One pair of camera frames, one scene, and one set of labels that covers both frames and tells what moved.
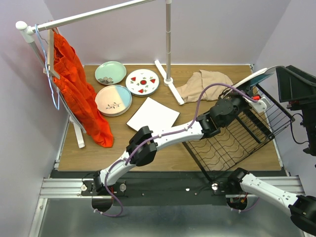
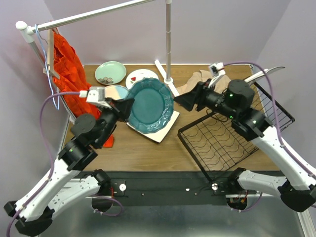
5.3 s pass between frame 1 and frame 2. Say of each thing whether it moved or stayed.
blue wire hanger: stayed
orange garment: stayed
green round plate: stayed
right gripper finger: moved
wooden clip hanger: stayed
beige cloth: stayed
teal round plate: moved
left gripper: moved
